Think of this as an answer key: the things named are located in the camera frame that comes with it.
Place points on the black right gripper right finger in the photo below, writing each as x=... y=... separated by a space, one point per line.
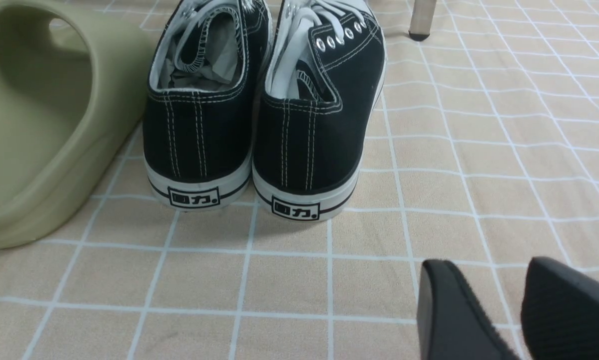
x=560 y=312

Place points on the silver metal shoe rack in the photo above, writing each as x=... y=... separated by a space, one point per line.
x=421 y=19

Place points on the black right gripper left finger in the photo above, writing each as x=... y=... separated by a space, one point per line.
x=451 y=323

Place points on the black canvas sneaker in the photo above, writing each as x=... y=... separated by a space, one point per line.
x=202 y=84
x=320 y=89

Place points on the right green foam slide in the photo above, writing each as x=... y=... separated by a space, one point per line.
x=72 y=89

